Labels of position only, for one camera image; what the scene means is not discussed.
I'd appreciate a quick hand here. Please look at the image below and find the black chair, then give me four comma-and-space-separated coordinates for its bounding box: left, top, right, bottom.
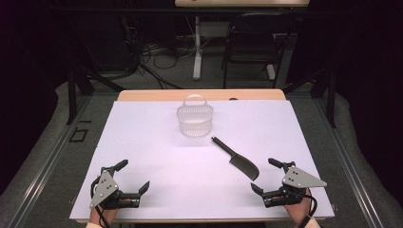
221, 12, 297, 89

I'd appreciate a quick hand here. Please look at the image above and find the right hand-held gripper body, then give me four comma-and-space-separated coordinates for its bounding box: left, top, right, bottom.
262, 161, 328, 209

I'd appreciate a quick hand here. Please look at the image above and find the white plastic basket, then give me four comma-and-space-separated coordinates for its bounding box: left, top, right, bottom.
176, 93, 215, 138

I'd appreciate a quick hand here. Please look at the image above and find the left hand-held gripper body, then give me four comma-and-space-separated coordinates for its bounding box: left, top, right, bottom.
89, 166, 141, 210

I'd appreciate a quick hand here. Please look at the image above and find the person's right hand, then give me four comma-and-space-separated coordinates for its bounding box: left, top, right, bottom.
284, 189, 314, 227

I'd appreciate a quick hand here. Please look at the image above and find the white table cover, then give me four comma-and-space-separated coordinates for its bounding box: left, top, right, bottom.
69, 99, 336, 221

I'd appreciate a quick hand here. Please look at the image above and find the white desk leg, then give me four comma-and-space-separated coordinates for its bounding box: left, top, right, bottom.
265, 64, 277, 81
192, 15, 204, 81

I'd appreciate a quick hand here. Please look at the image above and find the bundle of floor cables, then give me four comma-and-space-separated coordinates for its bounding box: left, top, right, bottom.
125, 37, 198, 90

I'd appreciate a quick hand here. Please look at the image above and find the person's left hand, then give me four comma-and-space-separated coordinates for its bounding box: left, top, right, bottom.
89, 199, 132, 224

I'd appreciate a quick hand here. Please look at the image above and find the light wooden desk top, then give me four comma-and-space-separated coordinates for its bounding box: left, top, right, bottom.
174, 0, 311, 8

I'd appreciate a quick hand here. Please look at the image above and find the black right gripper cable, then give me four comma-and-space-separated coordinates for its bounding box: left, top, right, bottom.
294, 188, 318, 228

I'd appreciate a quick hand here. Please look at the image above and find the grey box under desk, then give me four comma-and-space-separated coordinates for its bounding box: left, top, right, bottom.
199, 21, 231, 39

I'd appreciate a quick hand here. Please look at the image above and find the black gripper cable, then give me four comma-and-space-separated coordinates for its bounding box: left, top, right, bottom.
90, 175, 112, 228
294, 188, 318, 228

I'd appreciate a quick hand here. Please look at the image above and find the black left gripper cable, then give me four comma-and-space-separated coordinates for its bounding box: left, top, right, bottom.
90, 175, 112, 228

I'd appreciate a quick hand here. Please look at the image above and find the light wooden table edge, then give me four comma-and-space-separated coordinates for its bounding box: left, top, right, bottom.
69, 88, 336, 224

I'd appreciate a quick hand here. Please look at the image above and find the black comb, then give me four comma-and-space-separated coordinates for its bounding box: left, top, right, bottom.
211, 136, 260, 181

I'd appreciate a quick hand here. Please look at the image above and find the black metal stand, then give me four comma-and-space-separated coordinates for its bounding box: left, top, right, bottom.
280, 66, 337, 129
66, 61, 127, 126

